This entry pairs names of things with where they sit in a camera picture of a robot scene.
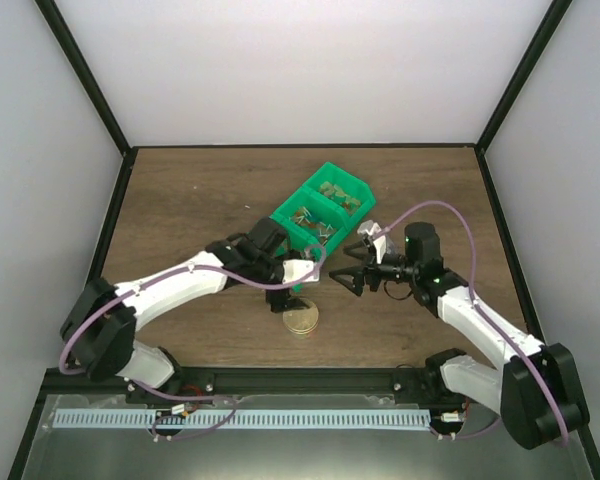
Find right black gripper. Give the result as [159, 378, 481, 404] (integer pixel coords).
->
[330, 242, 419, 297]

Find gold jar lid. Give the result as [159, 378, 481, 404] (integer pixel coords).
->
[282, 298, 319, 334]

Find green bin lollipops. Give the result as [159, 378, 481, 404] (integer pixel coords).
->
[270, 186, 352, 255]

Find green bin popsicle candies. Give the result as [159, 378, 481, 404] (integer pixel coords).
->
[303, 162, 376, 230]

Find clear plastic jar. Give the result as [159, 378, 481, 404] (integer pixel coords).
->
[294, 329, 318, 340]

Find metal scoop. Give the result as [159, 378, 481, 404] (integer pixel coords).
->
[384, 235, 401, 255]

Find green bin star gummies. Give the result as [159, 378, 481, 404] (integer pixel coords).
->
[279, 243, 327, 289]

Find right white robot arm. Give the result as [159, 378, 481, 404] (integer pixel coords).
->
[329, 222, 590, 449]

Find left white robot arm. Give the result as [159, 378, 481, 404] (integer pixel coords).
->
[59, 217, 320, 404]

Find pile of popsicle candies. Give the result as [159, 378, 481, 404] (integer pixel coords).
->
[318, 182, 361, 215]

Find pile of lollipops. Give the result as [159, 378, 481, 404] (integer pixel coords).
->
[290, 206, 337, 245]

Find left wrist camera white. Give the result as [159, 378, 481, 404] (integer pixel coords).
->
[283, 259, 320, 286]

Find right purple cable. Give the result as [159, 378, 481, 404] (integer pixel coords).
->
[377, 200, 571, 446]

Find purple cable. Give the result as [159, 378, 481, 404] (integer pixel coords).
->
[58, 242, 328, 441]
[377, 200, 571, 446]

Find light blue cable duct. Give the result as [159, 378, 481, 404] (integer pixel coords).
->
[50, 408, 431, 431]

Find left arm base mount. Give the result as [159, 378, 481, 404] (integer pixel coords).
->
[126, 368, 213, 405]

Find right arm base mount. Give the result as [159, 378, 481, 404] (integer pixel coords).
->
[390, 348, 467, 408]

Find black aluminium frame rail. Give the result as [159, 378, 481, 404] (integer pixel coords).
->
[39, 367, 571, 401]

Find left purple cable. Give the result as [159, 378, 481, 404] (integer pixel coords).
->
[58, 242, 328, 441]

